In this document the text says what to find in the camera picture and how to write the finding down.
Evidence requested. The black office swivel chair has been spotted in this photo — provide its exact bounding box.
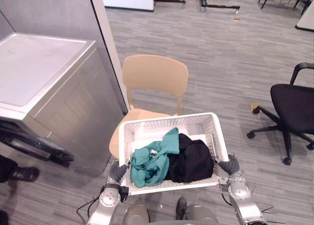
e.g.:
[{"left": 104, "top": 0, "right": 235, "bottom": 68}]
[{"left": 246, "top": 62, "right": 314, "bottom": 166}]

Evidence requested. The white plastic laundry basket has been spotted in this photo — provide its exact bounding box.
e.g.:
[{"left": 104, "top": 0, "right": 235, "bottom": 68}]
[{"left": 118, "top": 112, "right": 230, "bottom": 196}]

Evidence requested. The silver robot left leg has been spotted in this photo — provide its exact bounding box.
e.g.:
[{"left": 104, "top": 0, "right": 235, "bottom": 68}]
[{"left": 122, "top": 203, "right": 151, "bottom": 225}]

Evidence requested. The person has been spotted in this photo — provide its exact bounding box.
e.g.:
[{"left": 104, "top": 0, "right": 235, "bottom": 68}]
[{"left": 0, "top": 155, "right": 41, "bottom": 225}]

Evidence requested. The black washing machine door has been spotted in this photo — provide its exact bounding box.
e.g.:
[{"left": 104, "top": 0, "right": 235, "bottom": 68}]
[{"left": 0, "top": 118, "right": 75, "bottom": 168}]

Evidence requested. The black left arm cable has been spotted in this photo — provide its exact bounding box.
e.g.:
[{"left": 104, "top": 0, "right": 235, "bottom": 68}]
[{"left": 76, "top": 197, "right": 102, "bottom": 224}]

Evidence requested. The white table with black edge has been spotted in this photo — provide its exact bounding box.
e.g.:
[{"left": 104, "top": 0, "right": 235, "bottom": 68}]
[{"left": 294, "top": 2, "right": 314, "bottom": 32}]

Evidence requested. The brown tape piece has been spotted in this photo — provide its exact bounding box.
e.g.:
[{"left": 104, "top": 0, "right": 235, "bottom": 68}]
[{"left": 249, "top": 102, "right": 262, "bottom": 113}]

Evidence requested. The black garment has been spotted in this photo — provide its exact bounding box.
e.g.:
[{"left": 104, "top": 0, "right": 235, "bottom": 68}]
[{"left": 163, "top": 133, "right": 215, "bottom": 184}]

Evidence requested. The silver washing machine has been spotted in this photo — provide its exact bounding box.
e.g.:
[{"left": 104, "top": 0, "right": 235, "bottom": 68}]
[{"left": 0, "top": 32, "right": 126, "bottom": 177}]

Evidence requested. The dark robot right foot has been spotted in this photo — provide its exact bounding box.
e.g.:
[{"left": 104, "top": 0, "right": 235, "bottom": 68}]
[{"left": 175, "top": 197, "right": 188, "bottom": 221}]

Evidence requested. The silver robot leg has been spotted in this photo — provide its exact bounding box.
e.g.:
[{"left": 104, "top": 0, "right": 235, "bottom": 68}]
[
  {"left": 122, "top": 203, "right": 151, "bottom": 225},
  {"left": 186, "top": 204, "right": 219, "bottom": 225}
]

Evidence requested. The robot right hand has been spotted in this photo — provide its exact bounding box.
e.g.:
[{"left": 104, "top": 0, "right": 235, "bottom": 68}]
[{"left": 217, "top": 153, "right": 241, "bottom": 179}]

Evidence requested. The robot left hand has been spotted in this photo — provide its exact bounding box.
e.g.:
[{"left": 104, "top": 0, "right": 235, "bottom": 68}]
[{"left": 107, "top": 160, "right": 131, "bottom": 186}]

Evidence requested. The teal garment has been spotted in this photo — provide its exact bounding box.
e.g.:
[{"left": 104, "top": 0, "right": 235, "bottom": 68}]
[{"left": 130, "top": 127, "right": 181, "bottom": 189}]

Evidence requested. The silver robot right leg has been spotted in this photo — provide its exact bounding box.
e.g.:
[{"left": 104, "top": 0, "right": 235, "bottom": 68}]
[{"left": 186, "top": 204, "right": 219, "bottom": 225}]

